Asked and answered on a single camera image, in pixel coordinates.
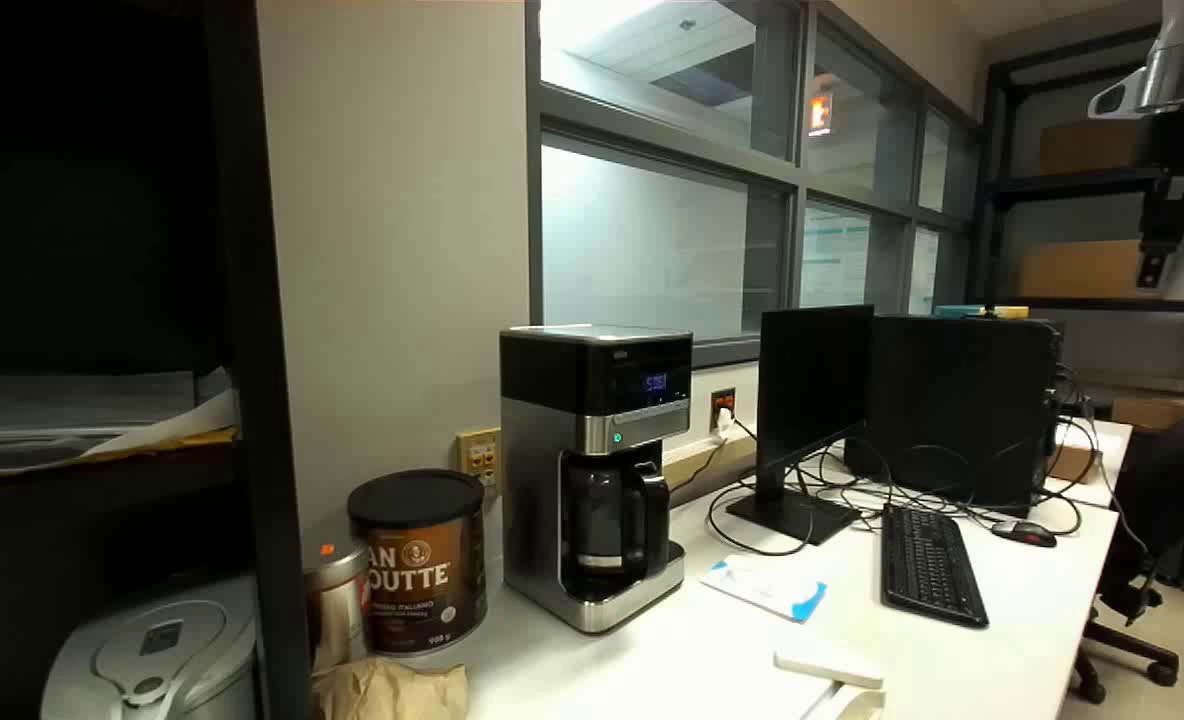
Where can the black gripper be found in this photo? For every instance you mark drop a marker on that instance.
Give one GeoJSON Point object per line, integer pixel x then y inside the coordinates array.
{"type": "Point", "coordinates": [1173, 204]}

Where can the black and steel coffee machine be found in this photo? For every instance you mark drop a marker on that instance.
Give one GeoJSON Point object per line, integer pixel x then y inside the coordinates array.
{"type": "Point", "coordinates": [539, 442]}

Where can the brown coffee can black lid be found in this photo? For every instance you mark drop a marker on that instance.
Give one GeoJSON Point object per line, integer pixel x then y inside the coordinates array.
{"type": "Point", "coordinates": [417, 574]}

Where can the large brown cardboard box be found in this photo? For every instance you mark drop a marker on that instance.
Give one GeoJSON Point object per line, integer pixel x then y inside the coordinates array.
{"type": "Point", "coordinates": [1082, 270]}

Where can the small brown cardboard box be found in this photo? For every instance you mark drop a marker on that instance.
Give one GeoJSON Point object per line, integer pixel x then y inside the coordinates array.
{"type": "Point", "coordinates": [1092, 147]}

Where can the dark background shelving unit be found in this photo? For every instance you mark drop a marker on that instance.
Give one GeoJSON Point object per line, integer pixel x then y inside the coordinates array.
{"type": "Point", "coordinates": [1018, 203]}

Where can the black office chair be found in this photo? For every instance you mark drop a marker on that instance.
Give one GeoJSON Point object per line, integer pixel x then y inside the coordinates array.
{"type": "Point", "coordinates": [1164, 502]}

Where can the large black computer monitor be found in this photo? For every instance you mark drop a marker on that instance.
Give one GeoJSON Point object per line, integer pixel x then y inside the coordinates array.
{"type": "Point", "coordinates": [958, 407]}

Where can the black computer mouse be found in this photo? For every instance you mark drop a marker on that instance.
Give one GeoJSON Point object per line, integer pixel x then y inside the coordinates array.
{"type": "Point", "coordinates": [1030, 535]}

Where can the black computer monitor on stand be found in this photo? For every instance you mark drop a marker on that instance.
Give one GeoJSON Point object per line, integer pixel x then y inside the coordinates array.
{"type": "Point", "coordinates": [813, 381]}

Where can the black computer keyboard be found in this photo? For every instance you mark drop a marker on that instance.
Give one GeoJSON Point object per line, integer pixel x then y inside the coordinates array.
{"type": "Point", "coordinates": [932, 564]}

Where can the white and blue envelope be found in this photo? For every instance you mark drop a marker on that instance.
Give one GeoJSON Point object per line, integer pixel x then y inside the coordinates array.
{"type": "Point", "coordinates": [759, 587]}

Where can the white flat paper box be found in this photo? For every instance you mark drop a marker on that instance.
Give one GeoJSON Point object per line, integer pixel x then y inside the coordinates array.
{"type": "Point", "coordinates": [827, 668]}

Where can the crumpled brown paper bag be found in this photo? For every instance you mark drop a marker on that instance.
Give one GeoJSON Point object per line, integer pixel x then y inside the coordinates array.
{"type": "Point", "coordinates": [395, 689]}

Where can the small metal tin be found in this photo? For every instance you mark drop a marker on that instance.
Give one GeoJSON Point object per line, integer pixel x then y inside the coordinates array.
{"type": "Point", "coordinates": [338, 601]}

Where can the white rice cooker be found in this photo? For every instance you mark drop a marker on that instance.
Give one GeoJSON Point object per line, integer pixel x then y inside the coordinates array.
{"type": "Point", "coordinates": [155, 660]}

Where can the stack of papers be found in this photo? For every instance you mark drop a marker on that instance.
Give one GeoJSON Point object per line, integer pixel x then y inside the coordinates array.
{"type": "Point", "coordinates": [73, 423]}

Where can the dark window frame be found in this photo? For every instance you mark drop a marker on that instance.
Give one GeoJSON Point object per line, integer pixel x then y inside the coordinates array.
{"type": "Point", "coordinates": [764, 166]}

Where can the beige wall outlet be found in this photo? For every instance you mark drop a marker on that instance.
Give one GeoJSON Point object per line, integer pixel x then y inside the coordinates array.
{"type": "Point", "coordinates": [481, 452]}

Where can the black metal shelf frame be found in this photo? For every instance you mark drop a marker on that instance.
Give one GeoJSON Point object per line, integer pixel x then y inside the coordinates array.
{"type": "Point", "coordinates": [260, 403]}

